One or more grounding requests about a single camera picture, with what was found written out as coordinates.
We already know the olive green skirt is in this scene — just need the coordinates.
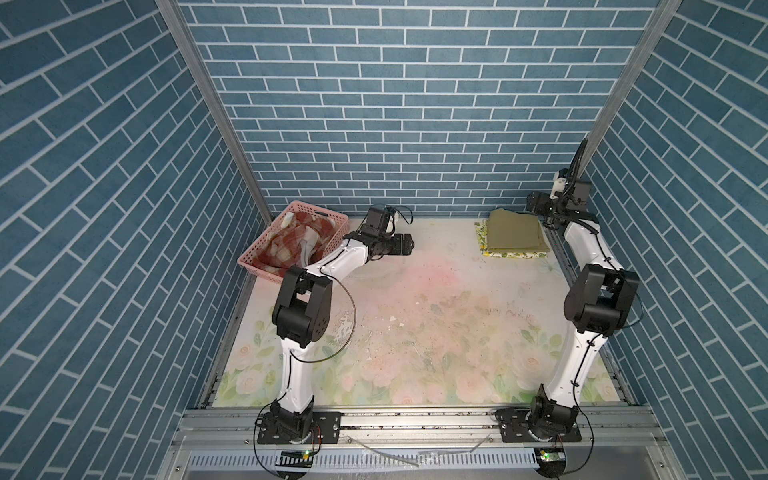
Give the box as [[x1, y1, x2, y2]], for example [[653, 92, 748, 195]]
[[486, 209, 550, 254]]

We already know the red patterned skirt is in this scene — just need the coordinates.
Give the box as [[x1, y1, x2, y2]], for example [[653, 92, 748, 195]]
[[251, 211, 336, 277]]

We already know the lemon print skirt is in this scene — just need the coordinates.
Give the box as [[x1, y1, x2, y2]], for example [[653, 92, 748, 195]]
[[474, 220, 550, 259]]

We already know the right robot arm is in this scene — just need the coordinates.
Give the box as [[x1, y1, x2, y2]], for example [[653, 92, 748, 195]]
[[527, 170, 639, 441]]

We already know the pink perforated plastic basket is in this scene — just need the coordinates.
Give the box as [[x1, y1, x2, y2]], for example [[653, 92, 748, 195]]
[[238, 201, 349, 283]]

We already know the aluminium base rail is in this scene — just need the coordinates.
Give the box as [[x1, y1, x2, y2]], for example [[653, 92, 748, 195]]
[[159, 404, 684, 479]]

